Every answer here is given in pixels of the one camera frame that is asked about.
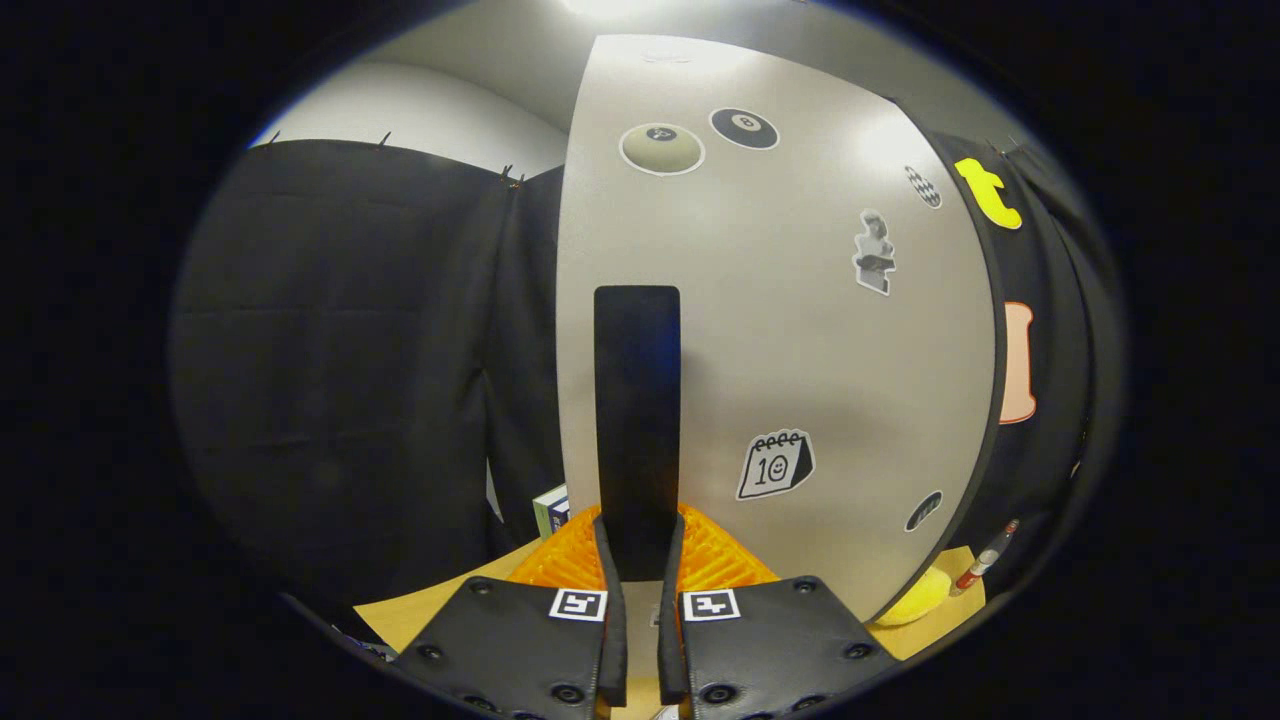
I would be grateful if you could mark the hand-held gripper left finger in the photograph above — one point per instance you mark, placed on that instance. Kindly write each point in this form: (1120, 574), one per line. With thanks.
(612, 650)

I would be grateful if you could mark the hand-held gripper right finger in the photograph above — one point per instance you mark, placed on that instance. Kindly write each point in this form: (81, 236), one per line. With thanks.
(672, 650)

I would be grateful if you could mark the beige shoe cabinet door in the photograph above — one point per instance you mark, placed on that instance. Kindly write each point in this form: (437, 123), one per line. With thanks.
(800, 350)

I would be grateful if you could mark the dark grey shoe cabinet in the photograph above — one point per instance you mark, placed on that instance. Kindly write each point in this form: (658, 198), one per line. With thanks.
(983, 480)

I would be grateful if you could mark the green book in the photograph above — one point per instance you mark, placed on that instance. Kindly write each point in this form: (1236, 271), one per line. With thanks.
(541, 512)

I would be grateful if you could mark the yellow soft toy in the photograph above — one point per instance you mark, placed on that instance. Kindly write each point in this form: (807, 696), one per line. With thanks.
(915, 598)

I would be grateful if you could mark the red white pen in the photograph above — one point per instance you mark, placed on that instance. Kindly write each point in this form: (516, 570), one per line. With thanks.
(985, 560)

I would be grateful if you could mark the black backdrop cloth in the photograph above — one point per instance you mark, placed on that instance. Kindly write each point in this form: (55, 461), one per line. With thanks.
(330, 350)

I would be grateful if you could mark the large ceiling light panel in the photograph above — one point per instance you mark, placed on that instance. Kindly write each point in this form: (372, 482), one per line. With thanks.
(600, 6)

